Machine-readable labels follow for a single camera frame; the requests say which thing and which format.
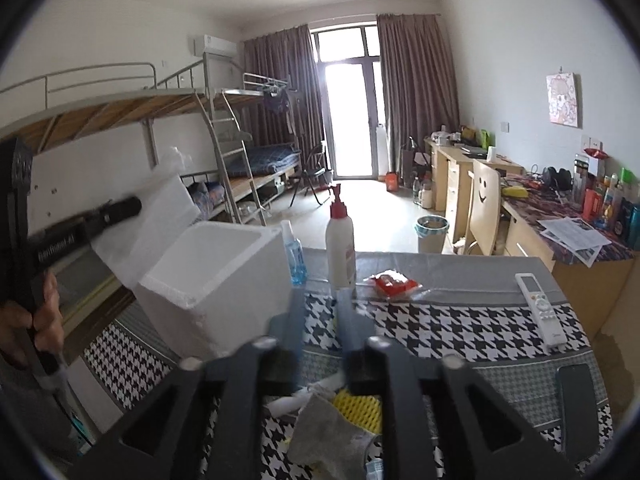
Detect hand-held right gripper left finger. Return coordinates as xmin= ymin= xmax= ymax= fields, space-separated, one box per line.
xmin=67 ymin=304 xmax=307 ymax=480

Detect white foam lid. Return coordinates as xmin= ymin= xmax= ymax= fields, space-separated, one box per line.
xmin=92 ymin=160 xmax=202 ymax=289

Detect large metal bunk bed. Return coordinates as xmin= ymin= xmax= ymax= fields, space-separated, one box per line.
xmin=0 ymin=61 xmax=271 ymax=227

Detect houndstooth tablecloth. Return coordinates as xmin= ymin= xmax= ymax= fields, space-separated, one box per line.
xmin=81 ymin=247 xmax=614 ymax=480

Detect brown curtain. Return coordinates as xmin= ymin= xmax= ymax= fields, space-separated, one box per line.
xmin=243 ymin=24 xmax=327 ymax=177
xmin=375 ymin=12 xmax=461 ymax=174

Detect grey cloth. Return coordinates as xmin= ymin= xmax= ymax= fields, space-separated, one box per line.
xmin=287 ymin=392 xmax=382 ymax=480

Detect black phone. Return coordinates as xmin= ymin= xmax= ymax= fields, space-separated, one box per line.
xmin=556 ymin=363 xmax=602 ymax=462

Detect wooden desk with drawers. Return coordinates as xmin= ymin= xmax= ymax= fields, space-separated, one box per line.
xmin=424 ymin=139 xmax=524 ymax=212

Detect wall poster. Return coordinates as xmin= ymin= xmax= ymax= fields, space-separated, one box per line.
xmin=545 ymin=72 xmax=582 ymax=127

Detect red snack packet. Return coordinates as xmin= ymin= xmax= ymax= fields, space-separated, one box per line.
xmin=357 ymin=269 xmax=427 ymax=302

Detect dark hanging clothes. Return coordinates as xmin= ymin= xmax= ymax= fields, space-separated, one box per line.
xmin=264 ymin=87 xmax=292 ymax=114

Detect person's left hand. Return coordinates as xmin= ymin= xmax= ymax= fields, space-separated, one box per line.
xmin=0 ymin=271 xmax=64 ymax=367

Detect small metal bunk bed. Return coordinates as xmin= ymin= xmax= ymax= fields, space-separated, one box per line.
xmin=214 ymin=72 xmax=307 ymax=222

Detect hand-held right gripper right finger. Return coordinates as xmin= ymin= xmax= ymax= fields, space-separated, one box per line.
xmin=336 ymin=291 xmax=584 ymax=480

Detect white air conditioner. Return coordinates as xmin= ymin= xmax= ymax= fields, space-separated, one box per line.
xmin=191 ymin=33 xmax=238 ymax=56

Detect blue mattress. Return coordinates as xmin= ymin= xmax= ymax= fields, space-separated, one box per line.
xmin=247 ymin=142 xmax=302 ymax=174

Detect printed paper sheets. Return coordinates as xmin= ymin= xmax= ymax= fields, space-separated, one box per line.
xmin=537 ymin=217 xmax=614 ymax=267

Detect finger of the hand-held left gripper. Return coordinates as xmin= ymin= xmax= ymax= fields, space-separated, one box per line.
xmin=27 ymin=196 xmax=144 ymax=269

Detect black folding chair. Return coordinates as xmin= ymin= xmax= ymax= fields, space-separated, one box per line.
xmin=289 ymin=142 xmax=332 ymax=207

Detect white remote control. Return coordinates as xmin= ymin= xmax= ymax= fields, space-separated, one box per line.
xmin=514 ymin=272 xmax=569 ymax=352

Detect white paper towel roll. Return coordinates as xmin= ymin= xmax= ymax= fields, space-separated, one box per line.
xmin=137 ymin=222 xmax=302 ymax=362

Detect white foam strip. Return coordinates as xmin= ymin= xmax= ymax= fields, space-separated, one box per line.
xmin=263 ymin=377 xmax=347 ymax=419

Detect cluster of toiletry bottles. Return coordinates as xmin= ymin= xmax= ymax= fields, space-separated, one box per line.
xmin=574 ymin=149 xmax=640 ymax=249

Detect white pump bottle red cap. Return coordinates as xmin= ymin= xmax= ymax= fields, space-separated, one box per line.
xmin=325 ymin=183 xmax=357 ymax=292

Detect round trash bin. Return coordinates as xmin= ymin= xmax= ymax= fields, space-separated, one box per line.
xmin=415 ymin=214 xmax=450 ymax=255

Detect wooden chair smiley face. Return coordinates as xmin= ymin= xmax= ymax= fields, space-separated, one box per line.
xmin=464 ymin=158 xmax=504 ymax=257

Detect black headphones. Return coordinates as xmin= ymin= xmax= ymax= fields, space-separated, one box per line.
xmin=542 ymin=165 xmax=574 ymax=191

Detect wooden desk patterned cover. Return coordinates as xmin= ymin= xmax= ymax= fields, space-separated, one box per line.
xmin=500 ymin=172 xmax=640 ymax=322

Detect blue liquid bottle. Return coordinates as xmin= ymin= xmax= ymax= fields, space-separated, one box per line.
xmin=279 ymin=219 xmax=307 ymax=289

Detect glass balcony door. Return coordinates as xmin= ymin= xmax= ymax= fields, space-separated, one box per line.
xmin=309 ymin=22 xmax=389 ymax=181

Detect yellow foam net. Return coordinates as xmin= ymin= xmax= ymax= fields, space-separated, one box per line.
xmin=332 ymin=386 xmax=384 ymax=434

